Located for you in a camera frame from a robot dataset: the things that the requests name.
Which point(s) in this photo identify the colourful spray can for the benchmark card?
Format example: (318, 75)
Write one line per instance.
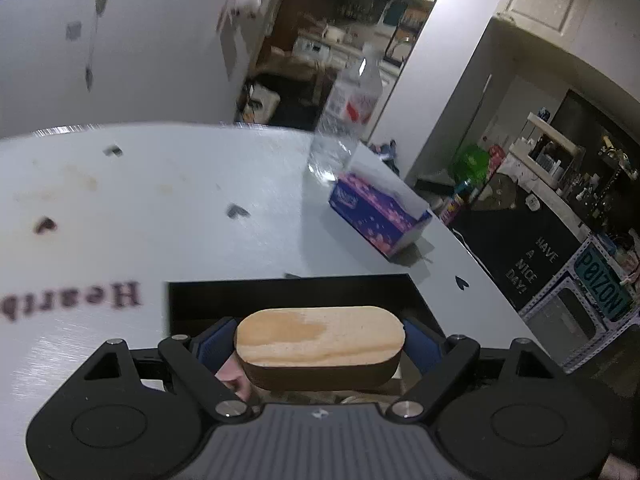
(456, 202)

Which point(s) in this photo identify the black letter board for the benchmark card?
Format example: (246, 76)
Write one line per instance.
(510, 240)

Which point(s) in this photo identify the purple tissue box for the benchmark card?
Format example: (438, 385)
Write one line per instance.
(375, 210)

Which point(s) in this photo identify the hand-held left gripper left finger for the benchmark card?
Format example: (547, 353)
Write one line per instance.
(216, 345)

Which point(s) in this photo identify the green bag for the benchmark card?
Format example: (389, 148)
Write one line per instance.
(471, 161)

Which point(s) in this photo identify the oval wooden-lid box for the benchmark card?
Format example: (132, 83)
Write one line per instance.
(320, 337)

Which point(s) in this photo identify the white square box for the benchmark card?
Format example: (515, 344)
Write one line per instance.
(262, 105)

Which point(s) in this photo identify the clear plastic water bottle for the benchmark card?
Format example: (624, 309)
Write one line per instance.
(345, 120)

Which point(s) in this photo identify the hanging white plush toy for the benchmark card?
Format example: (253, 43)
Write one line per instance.
(246, 4)

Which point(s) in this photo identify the blue cloth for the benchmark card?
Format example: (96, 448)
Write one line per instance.
(386, 152)

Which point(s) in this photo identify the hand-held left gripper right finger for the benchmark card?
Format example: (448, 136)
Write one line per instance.
(422, 347)

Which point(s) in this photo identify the green licence plate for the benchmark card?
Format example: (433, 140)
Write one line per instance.
(602, 285)

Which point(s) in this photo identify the black storage box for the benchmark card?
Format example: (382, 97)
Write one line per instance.
(280, 295)

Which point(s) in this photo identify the white wall shelf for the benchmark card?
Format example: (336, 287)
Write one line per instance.
(550, 135)

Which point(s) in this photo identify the brown cardboard box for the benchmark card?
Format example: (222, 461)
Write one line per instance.
(295, 65)

